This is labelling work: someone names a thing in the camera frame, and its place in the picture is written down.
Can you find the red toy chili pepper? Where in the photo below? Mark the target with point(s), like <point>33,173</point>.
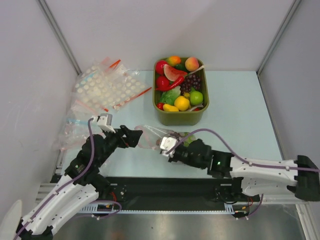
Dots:
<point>176,83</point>

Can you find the olive green plastic bin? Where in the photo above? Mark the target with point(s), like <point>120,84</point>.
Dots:
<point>182,118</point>

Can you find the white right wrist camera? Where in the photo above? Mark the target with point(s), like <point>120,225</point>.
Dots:
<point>166,145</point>

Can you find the green toy watermelon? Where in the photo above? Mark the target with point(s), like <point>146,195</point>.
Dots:
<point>189,140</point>

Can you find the yellow toy banana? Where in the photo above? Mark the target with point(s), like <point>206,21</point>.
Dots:
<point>170,108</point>

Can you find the right aluminium corner post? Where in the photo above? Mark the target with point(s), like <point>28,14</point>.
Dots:
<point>279,34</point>

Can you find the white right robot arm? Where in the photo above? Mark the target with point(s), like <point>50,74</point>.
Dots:
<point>251,176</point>

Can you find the red toy apple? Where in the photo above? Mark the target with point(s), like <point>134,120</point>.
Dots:
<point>162,82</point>

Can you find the left aluminium corner post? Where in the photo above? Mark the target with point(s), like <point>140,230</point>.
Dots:
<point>53,24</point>

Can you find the green toy apple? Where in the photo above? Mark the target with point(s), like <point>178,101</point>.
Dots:
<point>196,98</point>

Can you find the dark purple toy grapes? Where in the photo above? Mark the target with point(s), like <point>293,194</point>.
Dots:
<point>178,135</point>

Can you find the peach toy fruit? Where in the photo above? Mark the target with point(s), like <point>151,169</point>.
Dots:
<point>191,64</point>

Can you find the orange green toy mango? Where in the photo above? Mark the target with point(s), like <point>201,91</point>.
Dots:
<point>173,60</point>

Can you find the small purple toy grapes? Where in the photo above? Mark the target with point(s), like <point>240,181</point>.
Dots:
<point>191,83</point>

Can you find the yellow toy apple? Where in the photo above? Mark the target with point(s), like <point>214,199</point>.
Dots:
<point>182,103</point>

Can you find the dotted clear zip bag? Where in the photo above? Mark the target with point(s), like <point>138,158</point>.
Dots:
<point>108,85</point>

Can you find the red toy tomato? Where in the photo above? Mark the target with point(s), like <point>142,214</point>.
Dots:
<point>160,106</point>

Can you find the aluminium corner post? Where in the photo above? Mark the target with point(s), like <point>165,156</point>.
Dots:
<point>279,34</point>
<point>53,24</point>

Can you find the toy watermelon slice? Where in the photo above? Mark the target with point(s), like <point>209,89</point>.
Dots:
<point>172,74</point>

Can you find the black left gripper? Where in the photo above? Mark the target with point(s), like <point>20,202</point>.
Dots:
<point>131,137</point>

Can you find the white slotted cable duct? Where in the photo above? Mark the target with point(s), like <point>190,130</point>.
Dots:
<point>176,208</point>

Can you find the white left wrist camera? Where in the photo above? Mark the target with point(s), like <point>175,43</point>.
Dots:
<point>104,122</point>

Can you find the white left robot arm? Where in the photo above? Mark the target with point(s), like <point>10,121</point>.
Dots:
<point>80,185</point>

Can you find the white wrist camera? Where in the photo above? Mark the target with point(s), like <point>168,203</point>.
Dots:
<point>104,122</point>
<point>166,145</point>

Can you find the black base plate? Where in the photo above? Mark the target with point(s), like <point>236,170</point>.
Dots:
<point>156,191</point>

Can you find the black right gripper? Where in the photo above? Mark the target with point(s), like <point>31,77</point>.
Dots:
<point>176,152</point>

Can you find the pile of clear zip bags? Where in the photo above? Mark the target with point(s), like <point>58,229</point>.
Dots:
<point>74,130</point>

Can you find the clear zip top bag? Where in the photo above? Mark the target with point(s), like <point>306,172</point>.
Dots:
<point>152,136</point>

